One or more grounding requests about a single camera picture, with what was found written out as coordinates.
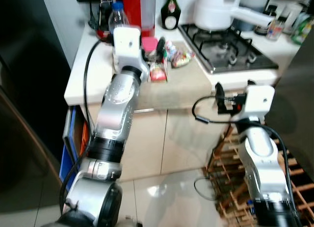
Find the small pink container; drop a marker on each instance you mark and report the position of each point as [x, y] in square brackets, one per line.
[149, 43]

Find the wooden slatted wine rack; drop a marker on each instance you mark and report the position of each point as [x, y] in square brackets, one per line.
[225, 187]

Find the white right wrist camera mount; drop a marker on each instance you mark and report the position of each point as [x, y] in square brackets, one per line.
[259, 101]

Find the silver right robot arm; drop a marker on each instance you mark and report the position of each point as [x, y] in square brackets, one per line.
[260, 158]

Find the grey mini fridge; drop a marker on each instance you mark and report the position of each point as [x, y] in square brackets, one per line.
[294, 114]

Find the colourful candy packet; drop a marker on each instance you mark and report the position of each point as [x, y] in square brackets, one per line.
[180, 57]

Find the red coffee machine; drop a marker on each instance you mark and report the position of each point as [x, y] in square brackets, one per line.
[142, 11]

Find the clear bottle with blue cap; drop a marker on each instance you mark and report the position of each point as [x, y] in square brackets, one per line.
[117, 20]

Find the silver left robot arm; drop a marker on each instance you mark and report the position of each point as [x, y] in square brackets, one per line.
[115, 104]

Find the cream cabinet with white countertop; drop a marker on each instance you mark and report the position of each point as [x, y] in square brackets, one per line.
[147, 138]

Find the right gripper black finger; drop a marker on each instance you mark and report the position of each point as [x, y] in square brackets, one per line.
[220, 97]

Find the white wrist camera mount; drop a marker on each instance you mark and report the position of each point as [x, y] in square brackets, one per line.
[126, 42]
[259, 101]

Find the red snack packet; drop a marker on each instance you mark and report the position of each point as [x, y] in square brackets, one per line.
[158, 73]

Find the steel gas hob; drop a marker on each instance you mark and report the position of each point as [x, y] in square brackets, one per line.
[230, 52]

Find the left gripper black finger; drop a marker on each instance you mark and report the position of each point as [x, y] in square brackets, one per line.
[161, 49]

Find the black tall fridge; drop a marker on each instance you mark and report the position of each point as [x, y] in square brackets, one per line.
[24, 89]

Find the blue flat board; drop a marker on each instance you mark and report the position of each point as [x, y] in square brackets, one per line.
[68, 148]

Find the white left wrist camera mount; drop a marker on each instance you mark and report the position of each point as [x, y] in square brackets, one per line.
[126, 42]

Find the dark green glass bottle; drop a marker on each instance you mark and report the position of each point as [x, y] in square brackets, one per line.
[170, 15]

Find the small glass jar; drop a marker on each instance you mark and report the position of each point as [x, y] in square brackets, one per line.
[275, 30]

